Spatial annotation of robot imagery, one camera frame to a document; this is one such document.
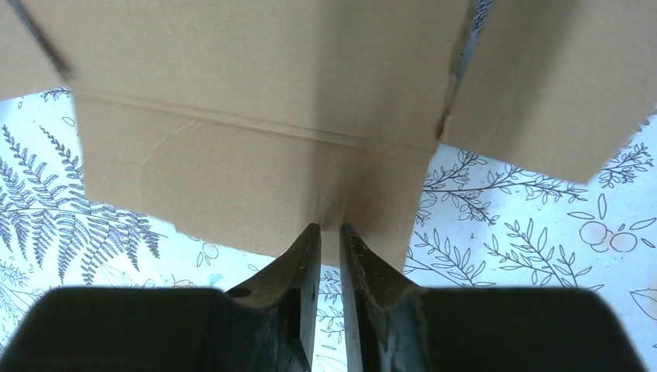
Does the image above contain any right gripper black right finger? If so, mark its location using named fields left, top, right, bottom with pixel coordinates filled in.
left=339, top=224, right=645, bottom=371

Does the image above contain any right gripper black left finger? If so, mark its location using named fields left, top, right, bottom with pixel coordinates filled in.
left=1, top=223, right=322, bottom=371

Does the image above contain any cardboard box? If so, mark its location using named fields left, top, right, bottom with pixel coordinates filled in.
left=1, top=1, right=656, bottom=268

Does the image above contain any floral patterned table mat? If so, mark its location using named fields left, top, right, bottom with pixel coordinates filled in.
left=1, top=87, right=656, bottom=371

